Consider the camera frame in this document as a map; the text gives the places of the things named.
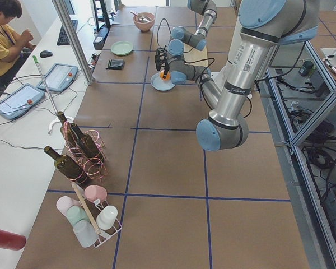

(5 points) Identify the aluminium frame post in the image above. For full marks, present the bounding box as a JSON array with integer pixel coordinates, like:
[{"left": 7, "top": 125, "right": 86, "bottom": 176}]
[{"left": 52, "top": 0, "right": 94, "bottom": 86}]

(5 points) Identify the copper wire bottle rack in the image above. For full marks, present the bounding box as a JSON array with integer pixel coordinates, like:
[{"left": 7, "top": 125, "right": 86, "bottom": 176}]
[{"left": 60, "top": 119, "right": 106, "bottom": 183}]

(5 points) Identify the red thermos bottle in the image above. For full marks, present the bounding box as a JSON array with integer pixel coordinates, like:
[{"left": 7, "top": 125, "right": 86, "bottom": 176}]
[{"left": 0, "top": 229, "right": 26, "bottom": 251}]

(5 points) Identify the orange fruit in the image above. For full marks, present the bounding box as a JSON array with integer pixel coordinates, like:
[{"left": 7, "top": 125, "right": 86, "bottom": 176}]
[{"left": 159, "top": 70, "right": 171, "bottom": 81}]

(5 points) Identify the black computer mouse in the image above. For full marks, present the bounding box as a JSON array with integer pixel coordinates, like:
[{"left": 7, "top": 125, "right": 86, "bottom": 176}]
[{"left": 40, "top": 50, "right": 53, "bottom": 58}]

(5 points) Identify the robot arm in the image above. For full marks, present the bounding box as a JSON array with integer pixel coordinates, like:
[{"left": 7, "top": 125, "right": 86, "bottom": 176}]
[
  {"left": 166, "top": 1, "right": 217, "bottom": 85},
  {"left": 155, "top": 1, "right": 320, "bottom": 151}
]

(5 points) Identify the folded grey cloth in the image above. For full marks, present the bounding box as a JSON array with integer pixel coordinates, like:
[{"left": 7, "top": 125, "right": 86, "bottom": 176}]
[{"left": 106, "top": 59, "right": 125, "bottom": 70}]

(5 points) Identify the teach pendant tablet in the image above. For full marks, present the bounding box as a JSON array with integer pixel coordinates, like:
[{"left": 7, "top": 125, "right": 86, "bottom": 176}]
[
  {"left": 0, "top": 84, "right": 44, "bottom": 120},
  {"left": 44, "top": 63, "right": 78, "bottom": 93}
]

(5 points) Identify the wooden cutting board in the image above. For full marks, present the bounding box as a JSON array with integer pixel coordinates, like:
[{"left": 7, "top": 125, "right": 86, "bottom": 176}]
[{"left": 183, "top": 44, "right": 209, "bottom": 67}]

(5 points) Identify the light blue plate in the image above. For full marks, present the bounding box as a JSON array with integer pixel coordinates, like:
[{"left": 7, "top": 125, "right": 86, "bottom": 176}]
[{"left": 150, "top": 73, "right": 175, "bottom": 91}]

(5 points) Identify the person in yellow shirt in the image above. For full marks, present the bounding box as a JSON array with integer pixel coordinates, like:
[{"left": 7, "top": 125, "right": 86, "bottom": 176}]
[{"left": 0, "top": 0, "right": 36, "bottom": 87}]

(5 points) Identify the black keyboard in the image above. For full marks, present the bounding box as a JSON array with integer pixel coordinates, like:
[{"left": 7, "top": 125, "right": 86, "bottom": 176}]
[{"left": 57, "top": 19, "right": 78, "bottom": 46}]

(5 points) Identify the light green plate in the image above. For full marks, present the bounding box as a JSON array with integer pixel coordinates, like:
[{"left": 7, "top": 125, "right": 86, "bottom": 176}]
[{"left": 110, "top": 41, "right": 134, "bottom": 56}]

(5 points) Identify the white cup rack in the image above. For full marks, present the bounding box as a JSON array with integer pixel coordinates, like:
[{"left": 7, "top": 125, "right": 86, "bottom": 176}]
[{"left": 72, "top": 184, "right": 122, "bottom": 248}]

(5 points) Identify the pink bowl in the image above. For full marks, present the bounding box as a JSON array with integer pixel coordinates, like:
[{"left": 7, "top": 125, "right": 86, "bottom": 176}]
[{"left": 133, "top": 12, "right": 155, "bottom": 32}]

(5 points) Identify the white cup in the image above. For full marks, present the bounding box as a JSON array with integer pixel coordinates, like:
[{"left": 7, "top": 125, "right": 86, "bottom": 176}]
[{"left": 96, "top": 205, "right": 118, "bottom": 230}]

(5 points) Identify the pink cup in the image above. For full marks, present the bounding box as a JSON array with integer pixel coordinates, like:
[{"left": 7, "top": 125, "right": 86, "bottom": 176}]
[{"left": 84, "top": 185, "right": 107, "bottom": 202}]

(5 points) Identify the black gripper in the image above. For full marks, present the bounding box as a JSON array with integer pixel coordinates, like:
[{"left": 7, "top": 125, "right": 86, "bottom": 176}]
[
  {"left": 155, "top": 48, "right": 169, "bottom": 72},
  {"left": 159, "top": 46, "right": 169, "bottom": 63}
]

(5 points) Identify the metal scoop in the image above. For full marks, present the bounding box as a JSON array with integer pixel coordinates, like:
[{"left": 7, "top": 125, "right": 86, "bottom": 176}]
[{"left": 131, "top": 11, "right": 151, "bottom": 22}]

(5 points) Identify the dark wine bottle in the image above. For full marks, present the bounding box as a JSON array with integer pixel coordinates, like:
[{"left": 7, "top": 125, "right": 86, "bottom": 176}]
[
  {"left": 44, "top": 146, "right": 92, "bottom": 188},
  {"left": 71, "top": 123, "right": 104, "bottom": 163},
  {"left": 57, "top": 111, "right": 79, "bottom": 154}
]

